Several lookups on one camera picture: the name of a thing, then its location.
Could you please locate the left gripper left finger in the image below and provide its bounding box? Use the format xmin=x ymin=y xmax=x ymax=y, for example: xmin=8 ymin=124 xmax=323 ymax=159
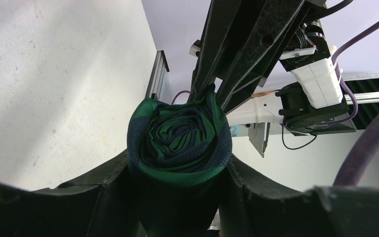
xmin=0 ymin=151 xmax=139 ymax=237

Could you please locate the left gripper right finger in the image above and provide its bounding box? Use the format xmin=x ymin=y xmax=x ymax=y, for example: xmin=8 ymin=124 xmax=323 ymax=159
xmin=219 ymin=157 xmax=379 ymax=237

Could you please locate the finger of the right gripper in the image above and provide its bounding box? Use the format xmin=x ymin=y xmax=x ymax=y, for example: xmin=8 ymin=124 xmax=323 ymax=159
xmin=217 ymin=0 xmax=304 ymax=114
xmin=188 ymin=0 xmax=241 ymax=102

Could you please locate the green navy striped tie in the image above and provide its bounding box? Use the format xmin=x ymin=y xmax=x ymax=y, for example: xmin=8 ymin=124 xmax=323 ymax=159
xmin=127 ymin=85 xmax=232 ymax=237

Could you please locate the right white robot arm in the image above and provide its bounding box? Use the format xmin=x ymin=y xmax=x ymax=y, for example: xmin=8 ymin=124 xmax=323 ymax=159
xmin=189 ymin=0 xmax=354 ymax=135

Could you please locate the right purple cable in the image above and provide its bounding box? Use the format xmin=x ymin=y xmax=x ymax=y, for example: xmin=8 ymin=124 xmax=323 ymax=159
xmin=170 ymin=6 xmax=379 ymax=126

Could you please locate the purple cable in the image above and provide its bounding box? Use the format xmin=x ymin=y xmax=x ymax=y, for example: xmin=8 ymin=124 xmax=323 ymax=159
xmin=333 ymin=96 xmax=379 ymax=188
xmin=170 ymin=6 xmax=379 ymax=126

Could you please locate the aluminium rail frame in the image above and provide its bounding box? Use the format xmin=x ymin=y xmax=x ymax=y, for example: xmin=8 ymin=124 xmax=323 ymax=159
xmin=145 ymin=50 xmax=170 ymax=100

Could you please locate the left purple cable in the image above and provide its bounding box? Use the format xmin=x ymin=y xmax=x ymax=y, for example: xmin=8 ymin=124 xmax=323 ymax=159
xmin=333 ymin=96 xmax=379 ymax=188

